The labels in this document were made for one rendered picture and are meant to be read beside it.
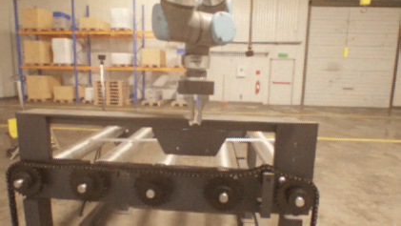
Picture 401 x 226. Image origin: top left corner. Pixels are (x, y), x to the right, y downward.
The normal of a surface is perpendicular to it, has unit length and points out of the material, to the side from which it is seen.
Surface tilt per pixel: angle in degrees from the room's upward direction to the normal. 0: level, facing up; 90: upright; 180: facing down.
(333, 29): 90
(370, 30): 90
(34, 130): 90
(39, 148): 90
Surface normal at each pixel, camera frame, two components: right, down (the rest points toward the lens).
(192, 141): -0.07, 0.12
